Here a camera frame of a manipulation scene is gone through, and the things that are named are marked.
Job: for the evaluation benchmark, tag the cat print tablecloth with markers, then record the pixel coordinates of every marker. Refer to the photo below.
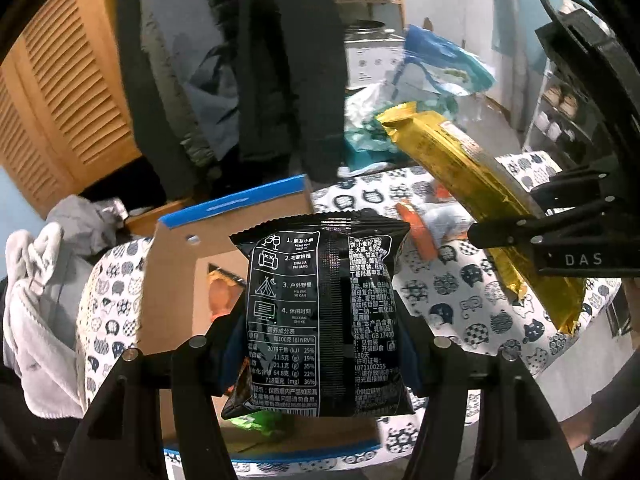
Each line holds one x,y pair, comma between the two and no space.
450,300

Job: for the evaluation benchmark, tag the wooden louvered door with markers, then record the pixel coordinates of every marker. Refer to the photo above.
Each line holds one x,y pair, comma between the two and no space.
60,85

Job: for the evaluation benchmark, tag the shoe rack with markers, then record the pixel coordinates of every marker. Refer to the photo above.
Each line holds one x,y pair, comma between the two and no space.
555,115

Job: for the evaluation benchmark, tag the white appliance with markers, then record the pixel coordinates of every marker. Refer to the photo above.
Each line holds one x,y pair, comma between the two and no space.
370,60

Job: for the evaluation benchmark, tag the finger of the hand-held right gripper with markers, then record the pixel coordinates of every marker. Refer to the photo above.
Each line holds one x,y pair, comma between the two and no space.
500,231
565,187

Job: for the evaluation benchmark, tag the green snack packet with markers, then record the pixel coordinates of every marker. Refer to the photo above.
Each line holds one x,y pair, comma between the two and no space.
265,422

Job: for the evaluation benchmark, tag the low wooden box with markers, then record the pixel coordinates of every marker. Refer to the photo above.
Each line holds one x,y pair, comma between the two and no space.
160,215

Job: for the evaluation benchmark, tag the grey blue hanging jacket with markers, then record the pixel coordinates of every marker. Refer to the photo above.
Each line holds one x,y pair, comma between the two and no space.
200,60

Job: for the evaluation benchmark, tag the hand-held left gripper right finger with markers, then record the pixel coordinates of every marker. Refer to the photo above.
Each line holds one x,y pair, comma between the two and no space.
407,360

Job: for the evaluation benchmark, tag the blue cardboard box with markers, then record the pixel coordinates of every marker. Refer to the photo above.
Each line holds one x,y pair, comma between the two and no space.
175,270

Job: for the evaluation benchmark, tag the black hanging jacket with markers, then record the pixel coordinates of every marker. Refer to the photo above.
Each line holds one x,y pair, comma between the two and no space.
295,60

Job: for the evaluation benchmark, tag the person's right forearm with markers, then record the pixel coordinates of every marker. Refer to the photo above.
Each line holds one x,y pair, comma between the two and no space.
582,420

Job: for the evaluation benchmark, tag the blue plastic bag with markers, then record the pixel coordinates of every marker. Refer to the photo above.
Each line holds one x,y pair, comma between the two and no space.
445,65

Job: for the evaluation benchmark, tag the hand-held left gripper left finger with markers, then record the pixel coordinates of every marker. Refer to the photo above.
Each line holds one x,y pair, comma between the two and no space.
234,350

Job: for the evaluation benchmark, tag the white fleece cloth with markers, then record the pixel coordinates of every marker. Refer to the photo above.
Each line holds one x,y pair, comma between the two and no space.
35,310

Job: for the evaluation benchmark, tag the black and orange chip bag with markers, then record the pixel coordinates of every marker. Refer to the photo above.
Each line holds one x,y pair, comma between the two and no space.
320,310

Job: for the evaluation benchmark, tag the grey cloth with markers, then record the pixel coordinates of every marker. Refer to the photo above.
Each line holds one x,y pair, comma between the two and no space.
85,220

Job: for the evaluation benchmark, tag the orange snack bag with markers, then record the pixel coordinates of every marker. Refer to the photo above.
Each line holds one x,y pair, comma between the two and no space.
412,225

